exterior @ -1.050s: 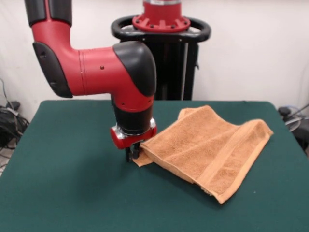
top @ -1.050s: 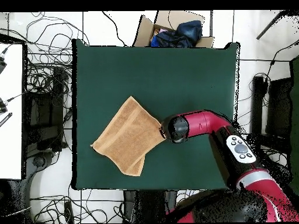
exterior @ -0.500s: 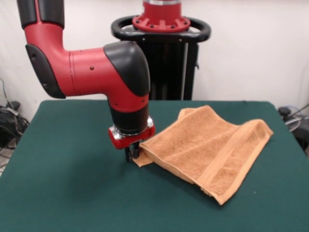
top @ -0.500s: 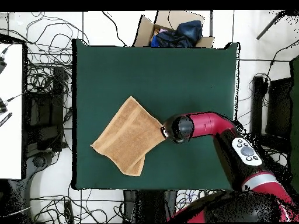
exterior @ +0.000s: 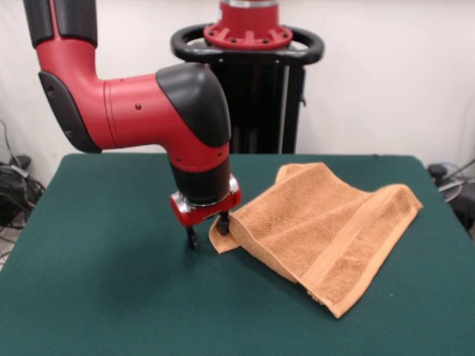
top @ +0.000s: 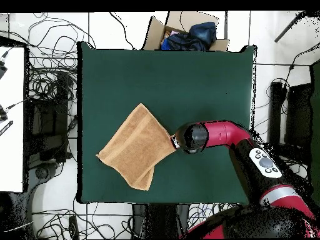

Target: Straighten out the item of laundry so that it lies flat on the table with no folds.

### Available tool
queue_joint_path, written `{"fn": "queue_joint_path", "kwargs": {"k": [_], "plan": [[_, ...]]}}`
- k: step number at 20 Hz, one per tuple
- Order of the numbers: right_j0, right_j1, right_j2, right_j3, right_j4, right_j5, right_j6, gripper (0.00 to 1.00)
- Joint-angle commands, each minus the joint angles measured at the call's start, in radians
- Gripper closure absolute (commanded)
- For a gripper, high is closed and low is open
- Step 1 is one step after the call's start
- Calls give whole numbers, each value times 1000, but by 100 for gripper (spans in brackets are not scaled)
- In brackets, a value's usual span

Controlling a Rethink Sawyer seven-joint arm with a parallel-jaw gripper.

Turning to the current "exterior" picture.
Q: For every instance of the black power adapter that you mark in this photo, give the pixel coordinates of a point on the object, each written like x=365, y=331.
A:
x=23, y=160

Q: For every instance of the black bulky object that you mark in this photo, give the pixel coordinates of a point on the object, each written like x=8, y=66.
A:
x=465, y=211

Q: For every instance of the small black device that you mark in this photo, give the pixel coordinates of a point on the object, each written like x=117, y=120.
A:
x=438, y=170

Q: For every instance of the dark green table cloth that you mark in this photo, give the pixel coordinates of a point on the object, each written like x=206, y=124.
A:
x=92, y=278

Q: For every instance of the orange terry towel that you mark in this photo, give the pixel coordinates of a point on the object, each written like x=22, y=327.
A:
x=315, y=230

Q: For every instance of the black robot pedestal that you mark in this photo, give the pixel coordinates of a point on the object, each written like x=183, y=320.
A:
x=274, y=111

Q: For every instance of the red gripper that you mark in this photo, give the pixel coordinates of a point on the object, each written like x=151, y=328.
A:
x=208, y=213

